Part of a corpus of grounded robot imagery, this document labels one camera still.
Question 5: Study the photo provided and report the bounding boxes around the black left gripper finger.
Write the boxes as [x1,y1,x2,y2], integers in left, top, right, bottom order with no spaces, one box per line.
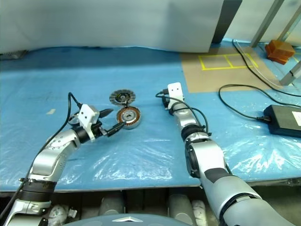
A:
[98,108,114,120]
[103,121,126,138]

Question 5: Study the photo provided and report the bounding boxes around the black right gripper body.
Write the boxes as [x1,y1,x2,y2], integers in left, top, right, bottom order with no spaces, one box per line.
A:
[161,89,174,111]

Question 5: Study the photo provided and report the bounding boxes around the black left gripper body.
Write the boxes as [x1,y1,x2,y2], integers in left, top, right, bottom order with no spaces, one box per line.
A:
[90,121,109,140]

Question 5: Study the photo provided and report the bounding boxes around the round silver motor housing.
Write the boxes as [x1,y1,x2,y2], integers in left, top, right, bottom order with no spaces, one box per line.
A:
[116,106,143,130]

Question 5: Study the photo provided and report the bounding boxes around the round spoked motor lid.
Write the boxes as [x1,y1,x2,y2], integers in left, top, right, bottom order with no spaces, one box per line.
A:
[109,90,136,106]

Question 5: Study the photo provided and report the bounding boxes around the blue plastic table cover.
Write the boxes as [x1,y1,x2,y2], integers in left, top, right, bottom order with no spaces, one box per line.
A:
[0,37,301,193]

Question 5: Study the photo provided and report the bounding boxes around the brown cardboard sheet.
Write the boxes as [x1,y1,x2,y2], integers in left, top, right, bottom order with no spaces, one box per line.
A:
[180,41,290,94]

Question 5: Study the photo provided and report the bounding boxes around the grey rounded cylinder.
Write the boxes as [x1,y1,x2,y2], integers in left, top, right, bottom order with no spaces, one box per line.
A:
[98,196,125,216]
[168,194,197,226]

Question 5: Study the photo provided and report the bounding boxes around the white crumpled wrapped part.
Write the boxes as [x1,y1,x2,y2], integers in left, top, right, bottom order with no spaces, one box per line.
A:
[48,204,70,220]
[191,200,207,223]

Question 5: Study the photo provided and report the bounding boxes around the large white panel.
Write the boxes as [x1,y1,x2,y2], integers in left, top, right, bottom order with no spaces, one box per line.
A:
[0,0,225,54]

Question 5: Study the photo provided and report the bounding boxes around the blue-grey robot torso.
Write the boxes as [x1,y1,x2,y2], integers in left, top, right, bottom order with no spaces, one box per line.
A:
[67,213,197,226]

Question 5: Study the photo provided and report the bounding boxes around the clear plastic tube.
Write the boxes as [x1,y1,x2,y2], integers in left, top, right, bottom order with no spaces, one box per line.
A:
[235,41,292,87]

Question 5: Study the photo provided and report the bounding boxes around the black power adapter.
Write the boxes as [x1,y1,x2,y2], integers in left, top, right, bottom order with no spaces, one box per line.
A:
[262,105,301,138]

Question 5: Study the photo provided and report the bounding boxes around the orange block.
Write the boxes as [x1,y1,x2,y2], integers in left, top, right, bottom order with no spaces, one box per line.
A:
[265,39,296,65]

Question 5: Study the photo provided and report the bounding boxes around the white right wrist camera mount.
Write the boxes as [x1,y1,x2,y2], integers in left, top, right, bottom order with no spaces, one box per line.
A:
[167,82,185,104]

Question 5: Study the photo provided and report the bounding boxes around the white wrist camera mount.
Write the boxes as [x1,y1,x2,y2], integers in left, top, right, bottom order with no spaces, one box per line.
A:
[78,104,101,142]
[167,82,185,104]

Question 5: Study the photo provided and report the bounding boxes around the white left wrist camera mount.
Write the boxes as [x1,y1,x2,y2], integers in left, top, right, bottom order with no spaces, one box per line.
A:
[78,104,101,142]

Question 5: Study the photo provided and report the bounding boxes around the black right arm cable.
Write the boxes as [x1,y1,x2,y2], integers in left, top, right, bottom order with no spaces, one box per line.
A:
[155,90,233,176]

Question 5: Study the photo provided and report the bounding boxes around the long black floor cable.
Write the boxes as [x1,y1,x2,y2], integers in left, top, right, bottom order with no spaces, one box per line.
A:
[232,39,301,91]

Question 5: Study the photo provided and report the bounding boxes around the black adapter power cable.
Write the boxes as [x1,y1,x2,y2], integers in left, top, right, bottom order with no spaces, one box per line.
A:
[218,84,301,122]

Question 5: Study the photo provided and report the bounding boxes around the slanted aluminium frame post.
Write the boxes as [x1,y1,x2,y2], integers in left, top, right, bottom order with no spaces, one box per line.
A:
[249,0,286,48]

